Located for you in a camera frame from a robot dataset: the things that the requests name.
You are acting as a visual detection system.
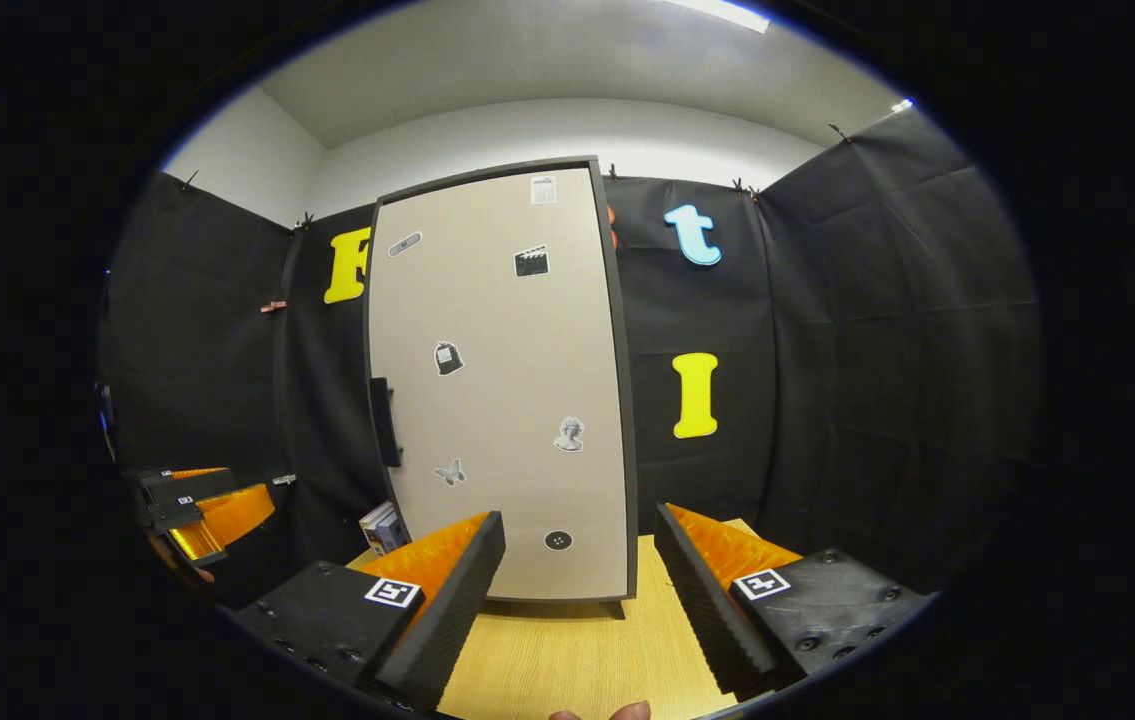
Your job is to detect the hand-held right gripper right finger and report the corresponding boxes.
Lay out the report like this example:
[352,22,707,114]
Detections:
[653,503,933,701]

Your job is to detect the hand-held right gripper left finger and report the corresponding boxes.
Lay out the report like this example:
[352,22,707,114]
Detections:
[232,510,508,713]

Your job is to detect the black cabinet door handle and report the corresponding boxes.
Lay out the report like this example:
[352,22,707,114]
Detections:
[370,377,404,469]

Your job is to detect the grey cabinet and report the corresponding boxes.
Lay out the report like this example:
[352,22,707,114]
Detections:
[364,153,640,619]

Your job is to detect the beige cabinet door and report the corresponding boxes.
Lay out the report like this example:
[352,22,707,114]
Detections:
[366,157,636,604]

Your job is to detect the black backdrop cloth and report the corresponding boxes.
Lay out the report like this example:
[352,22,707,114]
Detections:
[97,105,1043,611]

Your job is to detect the long ceiling light panel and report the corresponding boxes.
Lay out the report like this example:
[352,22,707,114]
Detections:
[662,0,773,34]

